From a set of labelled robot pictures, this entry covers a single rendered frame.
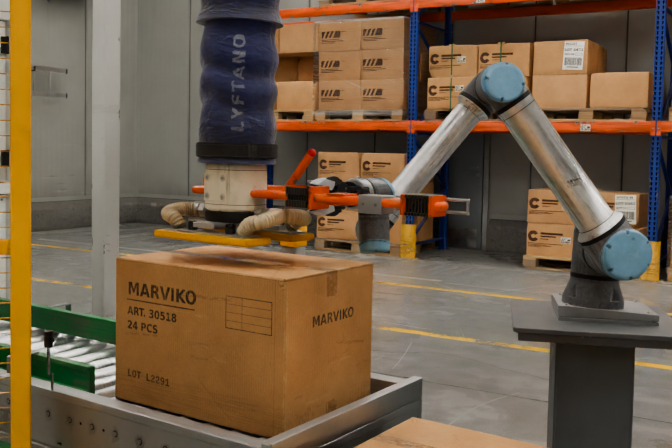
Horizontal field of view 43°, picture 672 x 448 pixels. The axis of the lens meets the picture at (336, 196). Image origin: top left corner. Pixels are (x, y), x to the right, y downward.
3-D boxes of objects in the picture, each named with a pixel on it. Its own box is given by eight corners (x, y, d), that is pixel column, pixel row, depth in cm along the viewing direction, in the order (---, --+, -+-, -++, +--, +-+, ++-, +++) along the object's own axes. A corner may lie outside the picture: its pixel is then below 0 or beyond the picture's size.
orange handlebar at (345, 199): (161, 193, 248) (161, 181, 248) (231, 191, 273) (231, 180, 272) (440, 214, 194) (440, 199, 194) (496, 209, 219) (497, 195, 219)
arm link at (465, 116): (482, 63, 266) (345, 228, 265) (491, 58, 253) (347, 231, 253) (510, 87, 266) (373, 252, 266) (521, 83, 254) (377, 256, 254)
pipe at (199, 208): (159, 223, 235) (159, 203, 235) (221, 219, 256) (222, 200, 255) (251, 233, 216) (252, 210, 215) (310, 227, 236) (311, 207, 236)
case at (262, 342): (114, 398, 238) (115, 257, 236) (211, 369, 272) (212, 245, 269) (283, 442, 205) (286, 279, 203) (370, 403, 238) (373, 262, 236)
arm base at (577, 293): (561, 297, 279) (564, 267, 279) (622, 304, 274) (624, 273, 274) (561, 304, 261) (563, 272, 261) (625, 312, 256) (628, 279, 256)
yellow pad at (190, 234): (153, 236, 234) (154, 218, 234) (180, 234, 242) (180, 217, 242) (245, 247, 214) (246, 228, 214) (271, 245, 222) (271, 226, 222)
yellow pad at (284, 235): (202, 232, 249) (202, 215, 249) (225, 230, 257) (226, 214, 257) (292, 242, 230) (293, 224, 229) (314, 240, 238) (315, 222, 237)
